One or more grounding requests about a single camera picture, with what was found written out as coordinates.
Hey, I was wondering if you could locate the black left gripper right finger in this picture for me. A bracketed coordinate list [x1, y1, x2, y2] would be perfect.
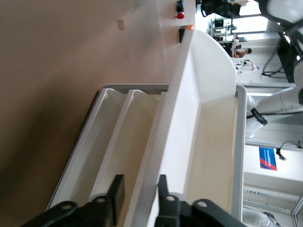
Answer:
[154, 174, 190, 227]

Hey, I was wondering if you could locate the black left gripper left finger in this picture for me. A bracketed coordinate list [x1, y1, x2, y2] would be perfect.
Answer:
[79, 174, 126, 227]

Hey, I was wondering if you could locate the red push button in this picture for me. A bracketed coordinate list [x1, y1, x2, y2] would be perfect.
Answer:
[175, 0, 186, 20]

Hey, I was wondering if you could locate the person in background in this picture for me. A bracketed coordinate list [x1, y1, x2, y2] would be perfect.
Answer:
[232, 46, 253, 59]

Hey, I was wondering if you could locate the orange box with hole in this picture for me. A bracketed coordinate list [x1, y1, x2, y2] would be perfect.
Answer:
[178, 24, 196, 44]

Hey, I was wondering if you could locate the black office chair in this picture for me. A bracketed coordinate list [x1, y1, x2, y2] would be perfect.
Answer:
[200, 0, 242, 17]

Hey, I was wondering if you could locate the blue wall poster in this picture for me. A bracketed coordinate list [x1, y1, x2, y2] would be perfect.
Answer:
[258, 146, 278, 172]

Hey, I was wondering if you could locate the black cable with connector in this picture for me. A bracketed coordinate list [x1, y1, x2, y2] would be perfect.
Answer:
[275, 140, 303, 162]

